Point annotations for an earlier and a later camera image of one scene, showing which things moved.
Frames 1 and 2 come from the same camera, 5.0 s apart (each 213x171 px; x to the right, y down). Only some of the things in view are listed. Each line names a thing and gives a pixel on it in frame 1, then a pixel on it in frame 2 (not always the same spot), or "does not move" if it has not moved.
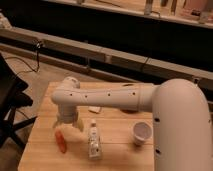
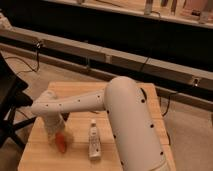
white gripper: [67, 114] → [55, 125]
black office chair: [12, 98] does not move
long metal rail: [98, 61] does not move
